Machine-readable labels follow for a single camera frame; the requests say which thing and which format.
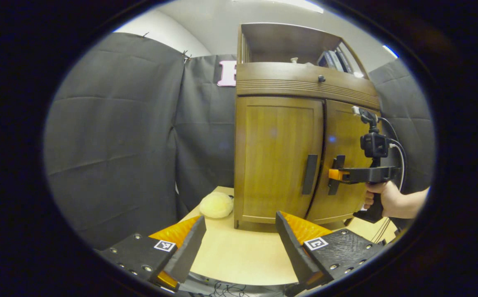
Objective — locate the grey spine book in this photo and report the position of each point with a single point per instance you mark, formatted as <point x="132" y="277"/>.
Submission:
<point x="336" y="61"/>

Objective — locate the pale yellow plush toy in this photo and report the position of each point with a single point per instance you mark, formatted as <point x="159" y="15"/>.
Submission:
<point x="216" y="205"/>

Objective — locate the black backdrop cloth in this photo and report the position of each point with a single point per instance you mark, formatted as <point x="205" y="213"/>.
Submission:
<point x="111" y="136"/>

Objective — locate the dark blue book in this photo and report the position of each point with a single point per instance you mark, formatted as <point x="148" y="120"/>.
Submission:
<point x="324" y="60"/>

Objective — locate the brown wooden shoe cabinet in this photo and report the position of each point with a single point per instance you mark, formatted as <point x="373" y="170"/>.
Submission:
<point x="284" y="39"/>

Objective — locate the wooden cabinet drawer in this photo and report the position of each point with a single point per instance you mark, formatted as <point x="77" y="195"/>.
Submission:
<point x="276" y="76"/>

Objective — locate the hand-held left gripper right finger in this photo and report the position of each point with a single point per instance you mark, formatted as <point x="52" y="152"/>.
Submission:
<point x="294" y="247"/>

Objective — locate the wooden cabinet door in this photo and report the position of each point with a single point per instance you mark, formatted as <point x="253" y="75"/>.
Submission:
<point x="276" y="156"/>
<point x="346" y="136"/>

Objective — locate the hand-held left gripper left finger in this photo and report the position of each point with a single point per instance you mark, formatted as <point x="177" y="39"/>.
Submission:
<point x="187" y="247"/>

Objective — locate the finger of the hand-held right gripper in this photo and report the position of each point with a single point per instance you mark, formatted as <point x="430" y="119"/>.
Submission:
<point x="335" y="174"/>

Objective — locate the dark spine book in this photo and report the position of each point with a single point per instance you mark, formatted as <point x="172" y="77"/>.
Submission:
<point x="344" y="62"/>

